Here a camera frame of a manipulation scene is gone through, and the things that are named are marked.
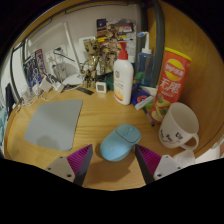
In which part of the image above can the black hanging bag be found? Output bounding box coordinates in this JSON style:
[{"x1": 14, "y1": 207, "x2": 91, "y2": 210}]
[{"x1": 4, "y1": 83, "x2": 16, "y2": 113}]

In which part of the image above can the white mug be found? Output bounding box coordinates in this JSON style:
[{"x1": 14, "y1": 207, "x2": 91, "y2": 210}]
[{"x1": 158, "y1": 101, "x2": 200, "y2": 151}]

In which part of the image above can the light blue computer mouse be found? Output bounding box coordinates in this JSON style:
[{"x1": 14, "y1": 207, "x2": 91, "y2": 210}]
[{"x1": 99, "y1": 123, "x2": 142, "y2": 163}]

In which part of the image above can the black ruler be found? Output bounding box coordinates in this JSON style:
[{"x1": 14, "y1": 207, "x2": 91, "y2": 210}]
[{"x1": 75, "y1": 86, "x2": 95, "y2": 96}]

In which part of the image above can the grey mouse pad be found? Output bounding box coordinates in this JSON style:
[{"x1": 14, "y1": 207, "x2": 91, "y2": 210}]
[{"x1": 23, "y1": 98, "x2": 84, "y2": 152}]

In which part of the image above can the blue spray bottle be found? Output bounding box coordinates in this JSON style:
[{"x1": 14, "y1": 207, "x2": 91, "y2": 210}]
[{"x1": 134, "y1": 31, "x2": 155, "y2": 88}]

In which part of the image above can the colourful printed figure box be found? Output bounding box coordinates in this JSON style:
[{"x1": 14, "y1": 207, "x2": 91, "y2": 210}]
[{"x1": 96, "y1": 18, "x2": 137, "y2": 73}]

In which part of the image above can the small blue box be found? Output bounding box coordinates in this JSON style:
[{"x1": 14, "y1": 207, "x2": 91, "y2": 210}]
[{"x1": 130, "y1": 87, "x2": 154, "y2": 111}]

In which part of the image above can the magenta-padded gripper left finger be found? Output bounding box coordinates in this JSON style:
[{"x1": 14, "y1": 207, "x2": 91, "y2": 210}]
[{"x1": 44, "y1": 143, "x2": 94, "y2": 187}]

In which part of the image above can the blue model kit box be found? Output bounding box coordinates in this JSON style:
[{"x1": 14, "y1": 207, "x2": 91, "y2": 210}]
[{"x1": 23, "y1": 48, "x2": 48, "y2": 88}]

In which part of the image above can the white red-pump lotion bottle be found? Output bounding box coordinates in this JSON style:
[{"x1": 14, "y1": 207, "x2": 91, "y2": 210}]
[{"x1": 113, "y1": 41, "x2": 135, "y2": 106}]

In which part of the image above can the brown tree figure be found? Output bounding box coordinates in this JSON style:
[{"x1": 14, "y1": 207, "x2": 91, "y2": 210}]
[{"x1": 79, "y1": 38, "x2": 104, "y2": 90}]

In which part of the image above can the wooden shelf unit black frame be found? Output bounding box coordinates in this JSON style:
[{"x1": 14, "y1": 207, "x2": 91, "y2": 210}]
[{"x1": 9, "y1": 0, "x2": 167, "y2": 101}]

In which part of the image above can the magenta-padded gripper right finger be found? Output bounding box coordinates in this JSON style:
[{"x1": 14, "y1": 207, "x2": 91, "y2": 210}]
[{"x1": 134, "y1": 143, "x2": 183, "y2": 185}]

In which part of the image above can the small white desk clock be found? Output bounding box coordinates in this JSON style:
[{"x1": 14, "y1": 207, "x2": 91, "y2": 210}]
[{"x1": 95, "y1": 81, "x2": 108, "y2": 94}]

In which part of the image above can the white charger block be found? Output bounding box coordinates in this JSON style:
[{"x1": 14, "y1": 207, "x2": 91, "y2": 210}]
[{"x1": 39, "y1": 78, "x2": 53, "y2": 93}]

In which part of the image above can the red chips can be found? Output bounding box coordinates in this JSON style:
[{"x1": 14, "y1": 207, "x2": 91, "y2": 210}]
[{"x1": 148, "y1": 46, "x2": 193, "y2": 125}]

